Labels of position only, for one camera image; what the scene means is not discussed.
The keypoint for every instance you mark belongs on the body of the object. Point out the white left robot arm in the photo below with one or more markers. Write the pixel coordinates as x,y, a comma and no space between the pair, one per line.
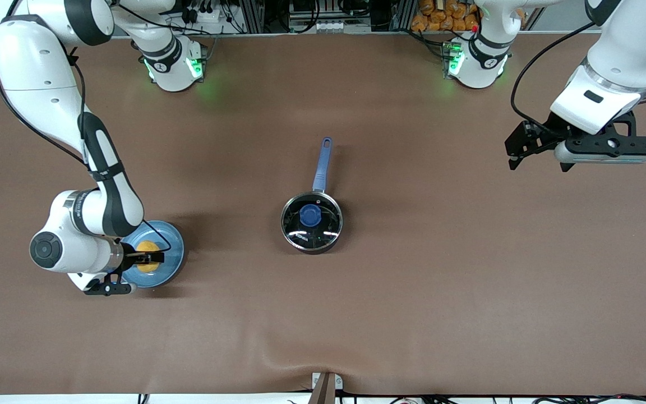
614,56

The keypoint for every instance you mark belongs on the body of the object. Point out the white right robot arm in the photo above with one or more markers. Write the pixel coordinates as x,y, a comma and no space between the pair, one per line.
31,73

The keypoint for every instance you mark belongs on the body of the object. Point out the yellow potato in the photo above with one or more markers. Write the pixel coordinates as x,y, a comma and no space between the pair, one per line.
147,247

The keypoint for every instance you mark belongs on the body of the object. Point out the white power strip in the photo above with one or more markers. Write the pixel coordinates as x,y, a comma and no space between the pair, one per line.
334,25

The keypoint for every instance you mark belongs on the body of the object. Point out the brown table cloth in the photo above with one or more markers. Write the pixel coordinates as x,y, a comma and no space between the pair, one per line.
413,308

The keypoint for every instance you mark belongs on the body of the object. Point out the metal bracket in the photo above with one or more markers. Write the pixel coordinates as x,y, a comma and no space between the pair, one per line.
326,387

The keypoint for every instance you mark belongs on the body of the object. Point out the bag of orange items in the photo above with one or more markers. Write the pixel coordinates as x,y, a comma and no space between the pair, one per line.
435,17

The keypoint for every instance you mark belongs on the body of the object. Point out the blue plate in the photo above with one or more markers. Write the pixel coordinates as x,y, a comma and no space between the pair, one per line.
171,264

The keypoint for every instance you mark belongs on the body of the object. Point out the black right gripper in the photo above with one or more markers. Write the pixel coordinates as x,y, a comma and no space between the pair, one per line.
131,258

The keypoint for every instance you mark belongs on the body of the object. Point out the glass lid blue knob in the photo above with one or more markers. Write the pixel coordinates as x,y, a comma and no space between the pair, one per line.
310,215

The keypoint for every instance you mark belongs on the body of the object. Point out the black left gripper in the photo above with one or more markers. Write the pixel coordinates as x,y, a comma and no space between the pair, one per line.
537,138

